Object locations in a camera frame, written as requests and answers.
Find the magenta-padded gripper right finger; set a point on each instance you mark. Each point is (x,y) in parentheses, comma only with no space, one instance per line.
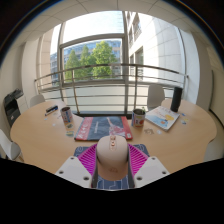
(150,170)

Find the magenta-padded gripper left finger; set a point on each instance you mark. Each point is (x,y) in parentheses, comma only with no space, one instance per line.
(75,170)

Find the white computer mouse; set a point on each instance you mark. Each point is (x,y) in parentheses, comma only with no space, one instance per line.
(112,158)

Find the dark blue patterned mouse pad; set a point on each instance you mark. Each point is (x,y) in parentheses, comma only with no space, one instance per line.
(111,185)

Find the red and blue magazine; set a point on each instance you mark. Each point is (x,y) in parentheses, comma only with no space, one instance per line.
(100,128)

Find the printed tin can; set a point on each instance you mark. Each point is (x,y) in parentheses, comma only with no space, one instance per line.
(66,116)
(138,118)

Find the open white book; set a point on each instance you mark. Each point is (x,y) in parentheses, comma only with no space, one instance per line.
(162,117)

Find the small dark blue box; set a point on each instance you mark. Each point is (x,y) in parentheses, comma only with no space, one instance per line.
(51,110)

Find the black cylinder speaker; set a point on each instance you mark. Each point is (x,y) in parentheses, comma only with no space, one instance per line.
(176,99)

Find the black printer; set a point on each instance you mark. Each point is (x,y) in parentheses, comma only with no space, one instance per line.
(12,108)

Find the metal balcony railing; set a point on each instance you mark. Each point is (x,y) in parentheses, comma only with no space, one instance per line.
(100,66)

